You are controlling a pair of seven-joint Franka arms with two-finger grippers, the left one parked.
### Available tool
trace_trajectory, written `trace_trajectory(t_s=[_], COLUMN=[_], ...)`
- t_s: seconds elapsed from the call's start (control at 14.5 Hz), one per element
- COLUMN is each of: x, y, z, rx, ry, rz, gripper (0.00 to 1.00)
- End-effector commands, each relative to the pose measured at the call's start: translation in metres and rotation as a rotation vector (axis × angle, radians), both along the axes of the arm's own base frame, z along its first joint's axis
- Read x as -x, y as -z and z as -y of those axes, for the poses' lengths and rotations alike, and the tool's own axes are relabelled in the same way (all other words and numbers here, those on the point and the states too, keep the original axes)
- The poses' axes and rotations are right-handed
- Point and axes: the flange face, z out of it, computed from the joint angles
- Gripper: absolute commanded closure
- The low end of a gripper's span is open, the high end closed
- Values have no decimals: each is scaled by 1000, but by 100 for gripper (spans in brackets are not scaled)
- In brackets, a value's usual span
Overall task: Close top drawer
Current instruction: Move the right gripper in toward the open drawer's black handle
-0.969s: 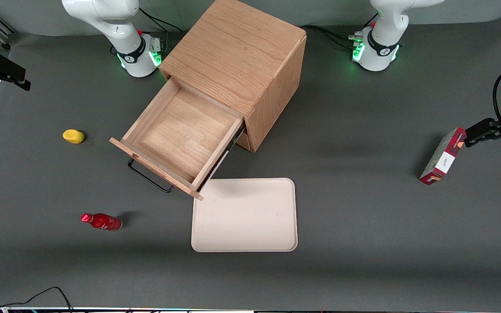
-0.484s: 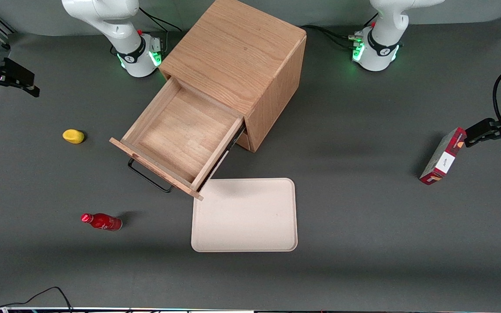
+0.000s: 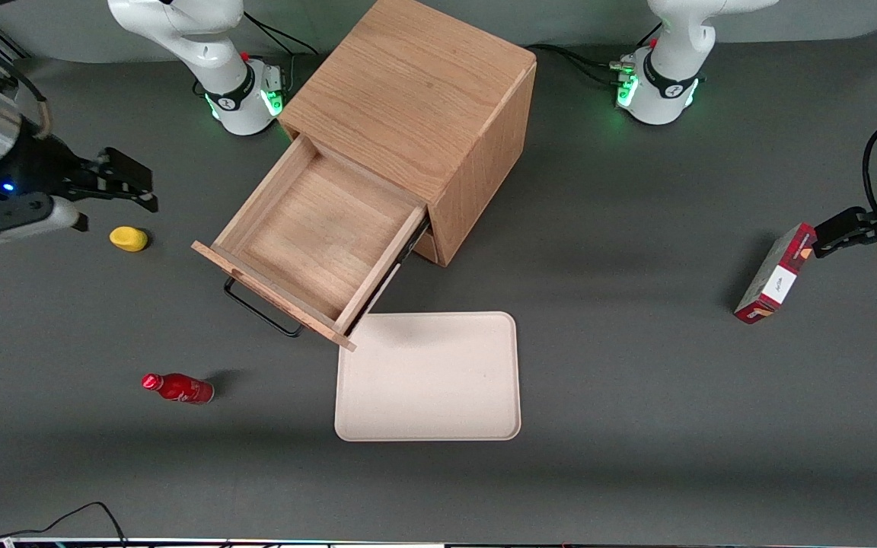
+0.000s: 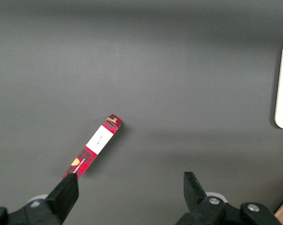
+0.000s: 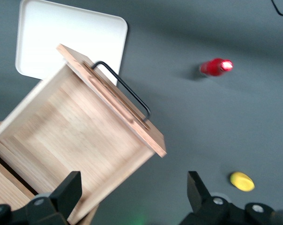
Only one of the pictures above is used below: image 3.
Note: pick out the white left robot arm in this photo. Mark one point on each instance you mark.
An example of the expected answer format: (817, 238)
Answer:
(674, 30)

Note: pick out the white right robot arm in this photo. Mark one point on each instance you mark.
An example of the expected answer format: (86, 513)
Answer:
(210, 46)

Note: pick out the shallow wooden drawer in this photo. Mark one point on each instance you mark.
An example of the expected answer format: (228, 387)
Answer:
(317, 228)

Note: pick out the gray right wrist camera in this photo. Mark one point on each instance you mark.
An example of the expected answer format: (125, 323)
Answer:
(20, 217)

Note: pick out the wooden drawer cabinet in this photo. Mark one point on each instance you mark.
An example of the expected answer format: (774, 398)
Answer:
(408, 91)

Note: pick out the red bottle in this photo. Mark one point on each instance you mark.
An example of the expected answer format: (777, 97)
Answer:
(183, 388)

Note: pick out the beige rectangular tray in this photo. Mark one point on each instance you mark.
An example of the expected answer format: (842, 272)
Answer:
(431, 380)

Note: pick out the small yellow object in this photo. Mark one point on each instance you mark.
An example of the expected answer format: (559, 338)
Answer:
(129, 239)

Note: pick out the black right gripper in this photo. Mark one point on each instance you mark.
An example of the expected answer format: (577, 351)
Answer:
(33, 169)

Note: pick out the red and white carton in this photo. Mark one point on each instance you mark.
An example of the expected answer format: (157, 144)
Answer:
(777, 278)

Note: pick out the deep wooden drawer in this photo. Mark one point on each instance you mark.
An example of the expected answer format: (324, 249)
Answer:
(429, 247)

